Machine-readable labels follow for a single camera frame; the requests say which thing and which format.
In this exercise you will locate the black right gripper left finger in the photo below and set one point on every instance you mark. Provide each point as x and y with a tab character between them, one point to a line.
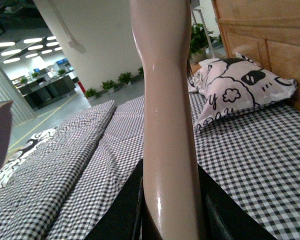
123	220

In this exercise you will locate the black white checkered bedsheet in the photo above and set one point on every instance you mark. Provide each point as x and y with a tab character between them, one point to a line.
254	156

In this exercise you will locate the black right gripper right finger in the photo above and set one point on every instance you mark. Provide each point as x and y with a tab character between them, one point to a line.
223	218

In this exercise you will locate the folded checkered quilt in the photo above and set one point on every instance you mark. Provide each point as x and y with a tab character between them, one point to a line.
64	188

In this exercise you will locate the white floor lamp stand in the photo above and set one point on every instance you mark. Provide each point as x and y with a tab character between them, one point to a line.
193	10

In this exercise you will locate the dark office counter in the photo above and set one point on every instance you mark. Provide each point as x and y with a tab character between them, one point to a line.
41	93

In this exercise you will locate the cartoon printed white pillow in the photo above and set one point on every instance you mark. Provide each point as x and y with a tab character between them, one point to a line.
235	85

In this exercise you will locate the white hand brush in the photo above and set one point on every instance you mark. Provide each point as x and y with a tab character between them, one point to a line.
173	203

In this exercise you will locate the potted green plant large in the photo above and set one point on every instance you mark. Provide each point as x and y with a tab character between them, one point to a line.
198	43

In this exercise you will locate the potted plant by pillar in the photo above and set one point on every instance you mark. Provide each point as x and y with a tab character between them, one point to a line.
91	94
125	78
109	86

